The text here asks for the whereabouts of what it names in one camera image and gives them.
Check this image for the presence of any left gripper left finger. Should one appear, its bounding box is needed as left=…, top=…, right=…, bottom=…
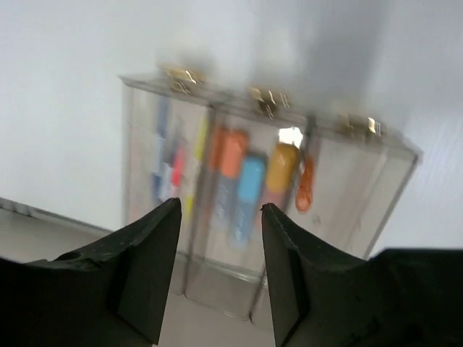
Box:
left=1, top=198, right=182, bottom=346

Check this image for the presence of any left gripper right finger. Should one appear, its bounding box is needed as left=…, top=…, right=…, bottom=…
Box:
left=262, top=203, right=462, bottom=346

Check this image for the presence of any blue thin pen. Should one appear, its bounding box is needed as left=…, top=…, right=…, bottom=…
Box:
left=151, top=96, right=169, bottom=204

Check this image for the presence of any orange thin pen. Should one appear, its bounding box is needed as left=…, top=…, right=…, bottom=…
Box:
left=170, top=145, right=186, bottom=197

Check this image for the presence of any orange pink highlighter marker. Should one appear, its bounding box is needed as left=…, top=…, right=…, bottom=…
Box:
left=263, top=142, right=299, bottom=209

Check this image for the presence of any blue capped clear marker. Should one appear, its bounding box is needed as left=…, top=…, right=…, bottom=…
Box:
left=231, top=155, right=266, bottom=248

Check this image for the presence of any yellow thin pen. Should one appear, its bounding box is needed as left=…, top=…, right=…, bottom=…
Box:
left=184, top=116, right=208, bottom=219

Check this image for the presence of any orange capped clear marker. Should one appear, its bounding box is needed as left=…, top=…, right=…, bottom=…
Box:
left=211, top=129, right=249, bottom=233

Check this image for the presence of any clear drawer organizer near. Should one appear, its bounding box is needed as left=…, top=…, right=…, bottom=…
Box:
left=249, top=111, right=424, bottom=332

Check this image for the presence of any clear drawer organizer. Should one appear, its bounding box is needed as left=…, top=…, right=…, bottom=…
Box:
left=120, top=67, right=214, bottom=295
left=185, top=87, right=307, bottom=320
left=249, top=111, right=424, bottom=332

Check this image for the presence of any clear drawer organizer far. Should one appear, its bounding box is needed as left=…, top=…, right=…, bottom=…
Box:
left=120, top=67, right=214, bottom=295

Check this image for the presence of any clear drawer organizer middle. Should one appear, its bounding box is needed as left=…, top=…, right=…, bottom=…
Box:
left=185, top=87, right=307, bottom=320

